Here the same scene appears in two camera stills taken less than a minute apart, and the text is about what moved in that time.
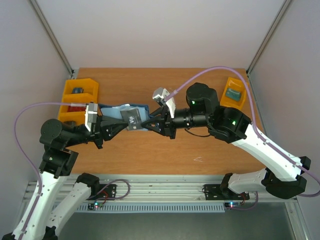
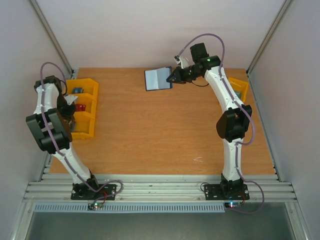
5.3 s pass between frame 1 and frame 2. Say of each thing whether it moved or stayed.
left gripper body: moved
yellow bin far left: stayed
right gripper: moved
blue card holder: moved
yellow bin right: stayed
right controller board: stayed
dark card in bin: stayed
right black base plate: stayed
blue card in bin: stayed
